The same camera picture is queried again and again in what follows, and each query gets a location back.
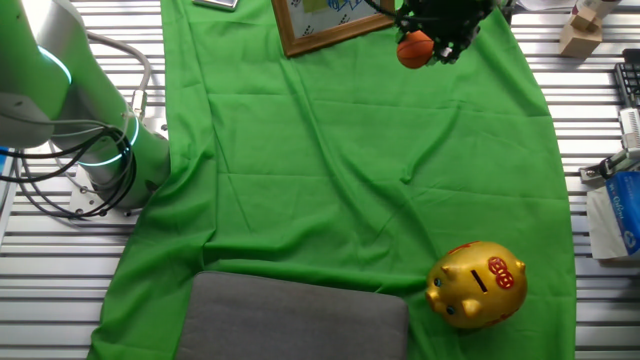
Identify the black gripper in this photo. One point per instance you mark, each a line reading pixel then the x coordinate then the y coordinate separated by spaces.
pixel 452 14

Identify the orange mini basketball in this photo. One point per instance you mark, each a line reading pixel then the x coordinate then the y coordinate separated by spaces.
pixel 414 50

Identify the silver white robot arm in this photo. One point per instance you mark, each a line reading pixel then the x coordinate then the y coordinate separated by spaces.
pixel 30 75

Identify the dark metal stand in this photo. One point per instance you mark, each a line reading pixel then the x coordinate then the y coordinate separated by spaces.
pixel 506 7

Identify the large light wooden block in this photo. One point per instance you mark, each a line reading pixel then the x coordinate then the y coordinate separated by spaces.
pixel 580 42

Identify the small light wooden block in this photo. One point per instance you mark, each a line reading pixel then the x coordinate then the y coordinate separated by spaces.
pixel 584 19

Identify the green cloth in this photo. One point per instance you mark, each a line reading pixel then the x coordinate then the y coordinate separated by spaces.
pixel 325 150

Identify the pale wooden block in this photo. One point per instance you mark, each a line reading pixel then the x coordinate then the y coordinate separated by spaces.
pixel 600 6

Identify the black keyboard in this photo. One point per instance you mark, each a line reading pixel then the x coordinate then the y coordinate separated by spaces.
pixel 629 80

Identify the gold piggy bank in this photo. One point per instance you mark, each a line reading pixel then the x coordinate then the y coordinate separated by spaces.
pixel 475 285

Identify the blue tissue pack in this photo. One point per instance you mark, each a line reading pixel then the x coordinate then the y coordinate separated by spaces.
pixel 620 215

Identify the grey fabric cushion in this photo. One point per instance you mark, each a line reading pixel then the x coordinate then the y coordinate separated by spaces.
pixel 300 320

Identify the wooden picture frame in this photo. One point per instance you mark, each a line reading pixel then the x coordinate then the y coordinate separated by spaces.
pixel 332 36

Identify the aluminium camera bracket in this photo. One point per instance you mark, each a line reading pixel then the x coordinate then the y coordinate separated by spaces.
pixel 600 170

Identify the silver side camera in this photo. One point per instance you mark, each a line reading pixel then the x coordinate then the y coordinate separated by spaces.
pixel 631 125

